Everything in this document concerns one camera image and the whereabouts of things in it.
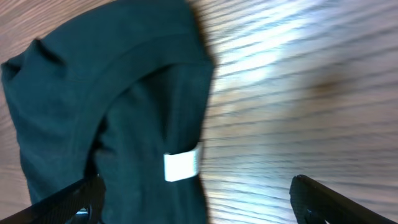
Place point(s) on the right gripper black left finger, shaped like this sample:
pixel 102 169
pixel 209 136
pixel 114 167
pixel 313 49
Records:
pixel 81 202

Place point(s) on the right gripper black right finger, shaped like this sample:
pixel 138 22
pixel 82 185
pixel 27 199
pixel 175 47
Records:
pixel 314 203

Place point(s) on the black t-shirt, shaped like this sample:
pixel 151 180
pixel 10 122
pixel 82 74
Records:
pixel 112 92

